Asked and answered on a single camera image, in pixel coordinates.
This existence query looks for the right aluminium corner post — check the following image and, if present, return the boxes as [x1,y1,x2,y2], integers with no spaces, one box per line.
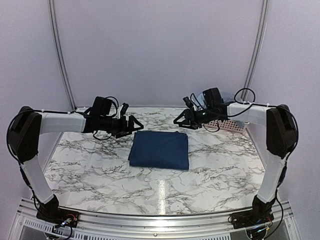
[244,0,270,88]

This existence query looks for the light blue denim jeans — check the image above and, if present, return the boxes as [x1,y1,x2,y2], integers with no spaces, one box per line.
[221,92,236,104]

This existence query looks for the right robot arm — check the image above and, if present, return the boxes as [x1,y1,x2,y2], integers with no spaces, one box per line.
[173,88,299,224]

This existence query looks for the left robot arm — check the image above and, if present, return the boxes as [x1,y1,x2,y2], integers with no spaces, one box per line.
[5,96,144,223]

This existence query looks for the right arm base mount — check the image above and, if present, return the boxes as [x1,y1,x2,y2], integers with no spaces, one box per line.
[228,209,274,229]

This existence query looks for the aluminium corner post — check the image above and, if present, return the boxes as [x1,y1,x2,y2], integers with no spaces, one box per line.
[47,0,77,110]
[244,0,270,88]

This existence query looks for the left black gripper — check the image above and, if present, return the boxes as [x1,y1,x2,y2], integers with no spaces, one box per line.
[100,115,144,139]

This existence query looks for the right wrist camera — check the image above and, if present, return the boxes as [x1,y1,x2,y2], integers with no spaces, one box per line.
[183,96,198,112]

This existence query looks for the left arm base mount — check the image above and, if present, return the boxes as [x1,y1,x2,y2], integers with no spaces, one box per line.
[36,206,80,228]

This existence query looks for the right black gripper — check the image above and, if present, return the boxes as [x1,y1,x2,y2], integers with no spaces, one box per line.
[173,107,218,130]

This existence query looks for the light blue cloth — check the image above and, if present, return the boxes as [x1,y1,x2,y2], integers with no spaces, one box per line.
[193,93,207,109]

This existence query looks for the pink plastic laundry basket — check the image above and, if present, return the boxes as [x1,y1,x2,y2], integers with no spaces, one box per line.
[203,120,249,133]

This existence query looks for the left aluminium corner post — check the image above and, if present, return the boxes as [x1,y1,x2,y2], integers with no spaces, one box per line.
[47,0,77,110]

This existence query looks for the dark blue t-shirt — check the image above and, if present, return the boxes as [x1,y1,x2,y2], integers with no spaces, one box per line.
[128,130,190,171]

